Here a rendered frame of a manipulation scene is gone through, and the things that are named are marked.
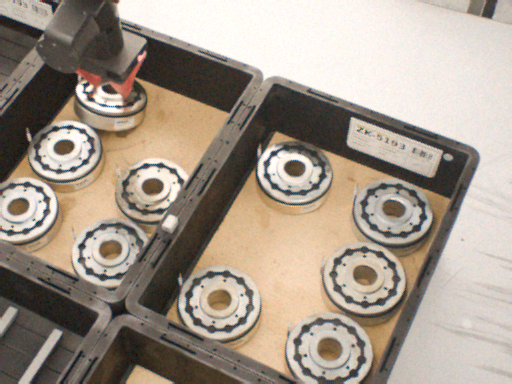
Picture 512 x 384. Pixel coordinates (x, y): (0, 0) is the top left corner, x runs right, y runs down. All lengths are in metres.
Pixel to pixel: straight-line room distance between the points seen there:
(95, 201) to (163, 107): 0.19
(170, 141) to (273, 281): 0.27
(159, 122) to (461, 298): 0.50
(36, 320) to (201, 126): 0.37
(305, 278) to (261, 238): 0.08
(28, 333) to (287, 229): 0.36
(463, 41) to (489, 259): 0.44
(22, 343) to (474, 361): 0.60
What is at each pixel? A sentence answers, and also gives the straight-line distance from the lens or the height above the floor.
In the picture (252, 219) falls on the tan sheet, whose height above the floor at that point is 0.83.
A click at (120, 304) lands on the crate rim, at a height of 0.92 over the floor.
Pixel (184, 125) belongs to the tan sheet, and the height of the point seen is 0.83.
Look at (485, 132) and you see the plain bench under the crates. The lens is 1.47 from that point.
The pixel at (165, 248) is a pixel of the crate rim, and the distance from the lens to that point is 1.04.
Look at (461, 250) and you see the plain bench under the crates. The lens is 1.33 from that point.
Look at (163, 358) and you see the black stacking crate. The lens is 1.01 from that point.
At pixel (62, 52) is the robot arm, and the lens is 1.05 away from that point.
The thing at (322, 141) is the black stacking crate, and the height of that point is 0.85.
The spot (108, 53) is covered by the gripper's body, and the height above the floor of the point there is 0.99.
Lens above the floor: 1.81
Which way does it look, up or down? 56 degrees down
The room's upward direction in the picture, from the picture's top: 3 degrees counter-clockwise
